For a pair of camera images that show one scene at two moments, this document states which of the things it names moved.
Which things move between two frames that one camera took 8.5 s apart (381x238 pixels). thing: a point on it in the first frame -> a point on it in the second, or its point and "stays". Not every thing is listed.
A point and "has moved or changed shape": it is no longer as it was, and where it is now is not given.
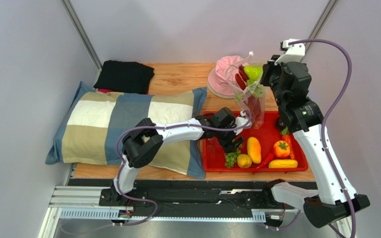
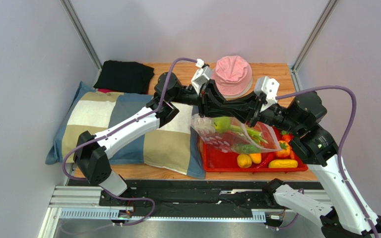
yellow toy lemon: [244, 161] stays
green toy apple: [254, 73] has moved or changed shape
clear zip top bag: [245, 77] -> [229, 134]
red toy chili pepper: [265, 163] stays
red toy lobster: [256, 112] -> [224, 141]
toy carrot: [286, 137] stays
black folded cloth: [127, 77] stays
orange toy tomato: [282, 148] stays
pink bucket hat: [217, 83] stays
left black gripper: [228, 146] -> [210, 100]
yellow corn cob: [283, 163] stays
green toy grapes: [231, 158] -> [249, 148]
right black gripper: [266, 75] -> [256, 110]
